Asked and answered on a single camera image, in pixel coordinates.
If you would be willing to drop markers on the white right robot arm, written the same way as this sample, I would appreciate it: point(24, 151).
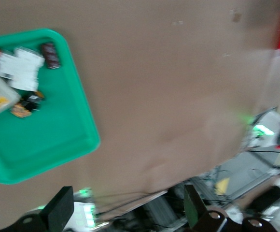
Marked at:
point(268, 118)

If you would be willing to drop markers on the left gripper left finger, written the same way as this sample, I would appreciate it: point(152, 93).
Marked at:
point(58, 210)

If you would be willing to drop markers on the black orange push button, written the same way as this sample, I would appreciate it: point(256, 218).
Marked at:
point(26, 106)

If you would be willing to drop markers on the dark cylindrical capacitor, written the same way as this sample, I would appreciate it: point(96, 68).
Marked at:
point(50, 55)

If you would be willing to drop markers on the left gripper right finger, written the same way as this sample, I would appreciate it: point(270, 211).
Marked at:
point(193, 205)

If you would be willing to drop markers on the green plastic tray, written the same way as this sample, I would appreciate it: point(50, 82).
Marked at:
point(46, 135)

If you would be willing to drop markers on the white circuit breaker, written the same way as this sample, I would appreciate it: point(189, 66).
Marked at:
point(19, 70)

